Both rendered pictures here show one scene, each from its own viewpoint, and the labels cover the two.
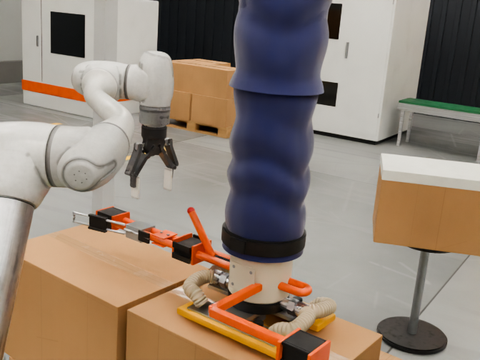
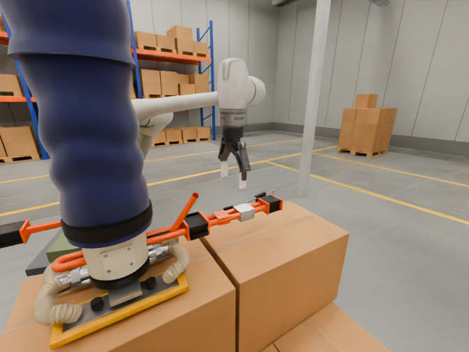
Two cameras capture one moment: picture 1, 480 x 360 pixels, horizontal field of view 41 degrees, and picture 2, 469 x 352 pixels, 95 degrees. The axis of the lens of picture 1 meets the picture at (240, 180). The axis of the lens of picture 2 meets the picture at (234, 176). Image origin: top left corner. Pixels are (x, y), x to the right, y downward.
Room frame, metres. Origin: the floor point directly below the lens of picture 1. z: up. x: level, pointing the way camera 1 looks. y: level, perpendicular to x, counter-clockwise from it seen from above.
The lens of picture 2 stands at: (2.15, -0.45, 1.52)
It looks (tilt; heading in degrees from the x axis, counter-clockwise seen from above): 19 degrees down; 113
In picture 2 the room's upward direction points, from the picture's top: straight up
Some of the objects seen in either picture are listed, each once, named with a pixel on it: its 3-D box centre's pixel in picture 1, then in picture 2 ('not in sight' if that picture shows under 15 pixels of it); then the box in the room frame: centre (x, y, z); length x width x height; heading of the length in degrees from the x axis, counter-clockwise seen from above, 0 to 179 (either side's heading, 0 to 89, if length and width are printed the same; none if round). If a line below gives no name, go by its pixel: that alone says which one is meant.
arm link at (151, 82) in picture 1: (151, 78); (234, 84); (1.85, 0.28, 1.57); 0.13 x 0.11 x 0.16; 86
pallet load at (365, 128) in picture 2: not in sight; (367, 123); (3.30, 7.40, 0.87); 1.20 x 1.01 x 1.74; 59
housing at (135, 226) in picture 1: (140, 231); (243, 211); (1.88, 0.30, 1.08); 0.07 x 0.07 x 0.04; 54
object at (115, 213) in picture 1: (112, 218); (269, 204); (1.96, 0.41, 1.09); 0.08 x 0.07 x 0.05; 54
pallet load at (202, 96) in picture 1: (212, 96); not in sight; (9.15, 0.49, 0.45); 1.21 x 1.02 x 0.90; 59
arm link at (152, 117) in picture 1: (154, 115); (232, 118); (1.85, 0.26, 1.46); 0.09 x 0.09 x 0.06
